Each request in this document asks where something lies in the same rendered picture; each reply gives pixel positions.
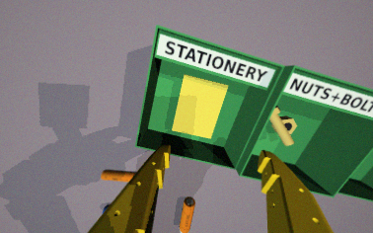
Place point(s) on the tan hex-head bolt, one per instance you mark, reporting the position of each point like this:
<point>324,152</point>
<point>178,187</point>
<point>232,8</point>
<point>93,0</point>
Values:
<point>280,127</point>

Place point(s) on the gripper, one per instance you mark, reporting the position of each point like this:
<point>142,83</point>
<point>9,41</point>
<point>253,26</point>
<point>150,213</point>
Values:
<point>290,206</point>

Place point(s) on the green rack of bins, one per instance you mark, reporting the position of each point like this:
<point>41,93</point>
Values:
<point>332,138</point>

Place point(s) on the yellow block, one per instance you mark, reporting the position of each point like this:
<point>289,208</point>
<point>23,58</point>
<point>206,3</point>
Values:
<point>199,106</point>

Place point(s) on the yellow hex nut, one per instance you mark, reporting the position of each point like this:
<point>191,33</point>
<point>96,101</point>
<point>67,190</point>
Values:
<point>289,123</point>

